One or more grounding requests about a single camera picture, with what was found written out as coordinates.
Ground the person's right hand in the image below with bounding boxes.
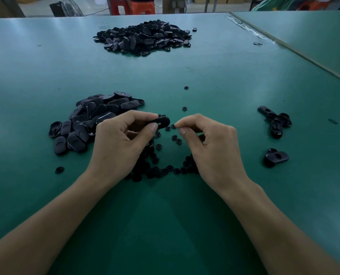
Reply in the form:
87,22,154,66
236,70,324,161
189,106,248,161
175,114,252,199

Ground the person's left hand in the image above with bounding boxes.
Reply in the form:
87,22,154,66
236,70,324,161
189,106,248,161
85,110,159,191

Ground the pile of small black buttons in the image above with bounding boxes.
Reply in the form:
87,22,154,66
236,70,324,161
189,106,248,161
124,124,201,182

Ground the pile of black oval shells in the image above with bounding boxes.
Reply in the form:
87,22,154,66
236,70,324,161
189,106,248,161
257,105,293,168

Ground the person's right forearm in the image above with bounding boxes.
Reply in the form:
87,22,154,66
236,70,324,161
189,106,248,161
224,181,340,275

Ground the person's left forearm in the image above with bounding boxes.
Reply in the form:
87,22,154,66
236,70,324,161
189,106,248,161
0,170,116,275

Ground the red plastic stool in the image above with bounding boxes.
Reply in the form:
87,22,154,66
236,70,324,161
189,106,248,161
298,0,330,11
128,0,156,15
108,0,129,16

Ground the grey floor fan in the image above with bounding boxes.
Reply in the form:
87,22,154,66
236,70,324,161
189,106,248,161
49,0,84,18

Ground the small open cardboard box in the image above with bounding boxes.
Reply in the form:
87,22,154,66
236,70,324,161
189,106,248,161
162,0,186,14

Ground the green striped bag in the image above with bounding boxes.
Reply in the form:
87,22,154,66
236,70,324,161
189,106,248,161
251,0,303,11

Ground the large brown cardboard box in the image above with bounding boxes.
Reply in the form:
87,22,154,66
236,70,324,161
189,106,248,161
0,0,24,19

